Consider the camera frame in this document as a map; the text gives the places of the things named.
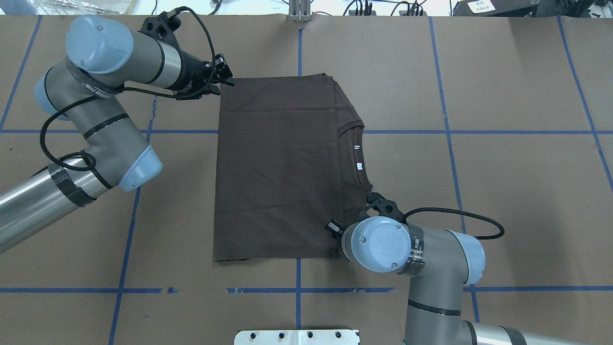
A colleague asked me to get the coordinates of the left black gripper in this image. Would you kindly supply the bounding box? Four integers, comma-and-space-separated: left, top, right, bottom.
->
175, 53, 236, 100

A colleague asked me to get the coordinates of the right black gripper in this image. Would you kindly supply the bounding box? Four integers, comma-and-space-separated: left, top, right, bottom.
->
326, 219, 352, 247

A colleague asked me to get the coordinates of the dark brown t-shirt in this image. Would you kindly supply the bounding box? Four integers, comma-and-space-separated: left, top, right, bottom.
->
213, 74, 373, 262

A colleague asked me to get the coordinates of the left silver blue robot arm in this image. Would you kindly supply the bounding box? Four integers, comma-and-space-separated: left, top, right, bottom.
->
1, 6, 233, 253

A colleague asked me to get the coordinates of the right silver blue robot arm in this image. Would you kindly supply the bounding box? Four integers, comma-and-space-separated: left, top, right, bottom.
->
325, 216, 574, 345

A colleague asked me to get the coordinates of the black box with white label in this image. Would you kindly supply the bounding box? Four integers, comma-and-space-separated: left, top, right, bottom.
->
452, 0, 539, 17

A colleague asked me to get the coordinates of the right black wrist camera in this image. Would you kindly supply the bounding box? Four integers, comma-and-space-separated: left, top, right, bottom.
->
365, 192, 404, 223

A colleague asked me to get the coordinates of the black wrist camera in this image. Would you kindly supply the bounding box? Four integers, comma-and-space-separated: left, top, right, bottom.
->
139, 10, 181, 50
365, 192, 404, 223

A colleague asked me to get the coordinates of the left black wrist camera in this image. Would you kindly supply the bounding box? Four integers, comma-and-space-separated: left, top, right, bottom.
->
139, 10, 181, 50

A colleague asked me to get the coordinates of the aluminium frame post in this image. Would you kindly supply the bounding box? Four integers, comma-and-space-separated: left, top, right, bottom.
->
285, 0, 313, 23

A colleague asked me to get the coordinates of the white pedestal column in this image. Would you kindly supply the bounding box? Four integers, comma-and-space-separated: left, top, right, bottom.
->
234, 329, 361, 345

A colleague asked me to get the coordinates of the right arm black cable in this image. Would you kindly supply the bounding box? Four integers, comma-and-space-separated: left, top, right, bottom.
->
402, 207, 505, 240

